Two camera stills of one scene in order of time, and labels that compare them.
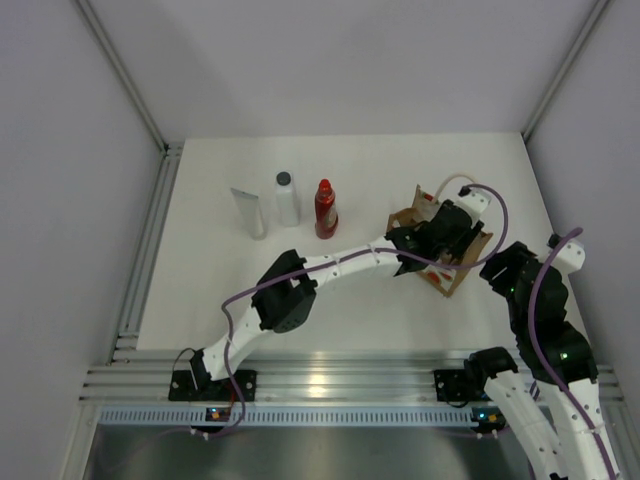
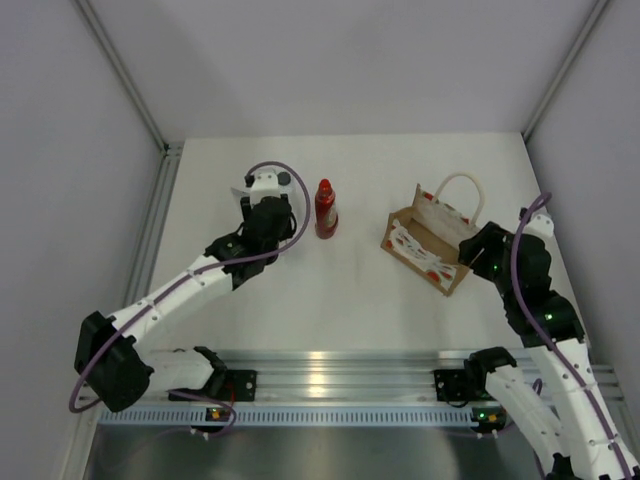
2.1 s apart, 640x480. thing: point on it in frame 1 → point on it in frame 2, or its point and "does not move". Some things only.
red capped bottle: [326, 213] does not move
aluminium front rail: [131, 377] does not move
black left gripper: [457, 250] → [245, 204]
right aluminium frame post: [596, 15] does not move
